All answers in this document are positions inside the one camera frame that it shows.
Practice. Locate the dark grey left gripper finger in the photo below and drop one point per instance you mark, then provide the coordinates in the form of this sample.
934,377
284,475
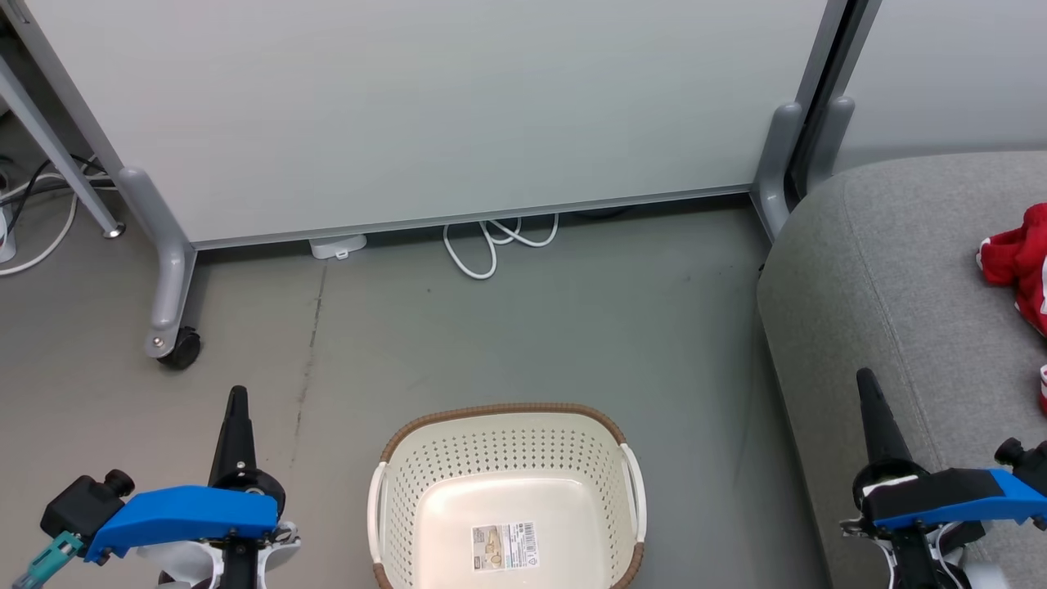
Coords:
235,433

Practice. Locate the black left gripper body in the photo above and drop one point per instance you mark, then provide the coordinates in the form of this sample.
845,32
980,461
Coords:
262,483

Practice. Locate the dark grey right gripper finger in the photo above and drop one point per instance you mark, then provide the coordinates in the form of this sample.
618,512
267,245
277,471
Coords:
883,425

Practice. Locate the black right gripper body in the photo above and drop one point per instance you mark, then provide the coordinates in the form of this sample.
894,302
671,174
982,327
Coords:
908,540

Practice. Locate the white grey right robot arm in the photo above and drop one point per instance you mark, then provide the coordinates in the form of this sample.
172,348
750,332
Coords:
986,577

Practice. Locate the cream perforated laundry basket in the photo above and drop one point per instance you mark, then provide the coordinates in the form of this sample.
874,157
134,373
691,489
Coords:
507,458

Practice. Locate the printed basket sticker label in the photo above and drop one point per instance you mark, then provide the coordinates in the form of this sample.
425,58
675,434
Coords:
505,546

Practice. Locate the black caster wheel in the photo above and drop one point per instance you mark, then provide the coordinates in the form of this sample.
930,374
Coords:
184,350

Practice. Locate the grey fabric sofa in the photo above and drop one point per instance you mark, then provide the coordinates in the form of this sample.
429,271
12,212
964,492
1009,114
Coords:
891,311

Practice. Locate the grey partition foot with caster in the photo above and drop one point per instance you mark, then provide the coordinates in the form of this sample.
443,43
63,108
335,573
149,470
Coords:
168,278

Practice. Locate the white power adapter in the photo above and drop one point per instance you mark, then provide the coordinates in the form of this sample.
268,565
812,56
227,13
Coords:
337,245

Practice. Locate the grey metal table leg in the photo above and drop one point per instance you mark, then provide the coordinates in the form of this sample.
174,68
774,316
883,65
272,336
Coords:
57,151

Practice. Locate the narrow white partition panel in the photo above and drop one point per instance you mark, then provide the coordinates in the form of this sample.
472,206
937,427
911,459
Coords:
957,74

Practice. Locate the large white partition panel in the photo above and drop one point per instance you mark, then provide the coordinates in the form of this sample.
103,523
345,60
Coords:
425,106

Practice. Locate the left wrist camera blue mount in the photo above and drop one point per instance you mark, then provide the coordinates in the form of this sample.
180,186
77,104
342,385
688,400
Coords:
180,511

